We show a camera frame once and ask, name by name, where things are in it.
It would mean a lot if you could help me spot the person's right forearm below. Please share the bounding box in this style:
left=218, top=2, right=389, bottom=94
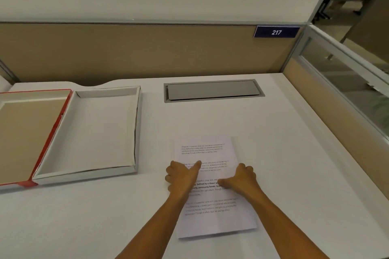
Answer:
left=242, top=190, right=331, bottom=259

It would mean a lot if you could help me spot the person's left hand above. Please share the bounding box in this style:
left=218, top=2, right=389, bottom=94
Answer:
left=165, top=160, right=202, bottom=200

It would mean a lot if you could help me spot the blue number sign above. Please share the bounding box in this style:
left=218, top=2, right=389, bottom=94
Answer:
left=253, top=25, right=301, bottom=38

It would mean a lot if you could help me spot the grey metal cable cover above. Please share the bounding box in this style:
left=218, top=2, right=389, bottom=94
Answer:
left=164, top=79, right=265, bottom=103

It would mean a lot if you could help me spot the red cardboard box tray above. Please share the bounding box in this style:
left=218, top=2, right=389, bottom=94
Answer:
left=0, top=89, right=74, bottom=188

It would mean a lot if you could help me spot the person's left forearm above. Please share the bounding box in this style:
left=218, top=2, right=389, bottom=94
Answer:
left=115, top=193, right=192, bottom=259

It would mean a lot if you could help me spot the printed white paper sheet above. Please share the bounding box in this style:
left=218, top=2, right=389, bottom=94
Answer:
left=173, top=136, right=258, bottom=240

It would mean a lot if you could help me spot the beige desk divider panel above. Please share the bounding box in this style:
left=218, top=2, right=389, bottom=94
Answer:
left=0, top=20, right=308, bottom=87

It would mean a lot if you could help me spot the white cardboard box lid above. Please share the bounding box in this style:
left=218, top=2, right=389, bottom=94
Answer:
left=32, top=86, right=142, bottom=186

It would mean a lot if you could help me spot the glass side partition panel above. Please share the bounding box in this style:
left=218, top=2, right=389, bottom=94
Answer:
left=282, top=23, right=389, bottom=202

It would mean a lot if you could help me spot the person's right hand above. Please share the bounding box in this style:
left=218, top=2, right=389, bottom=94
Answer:
left=217, top=163, right=262, bottom=197

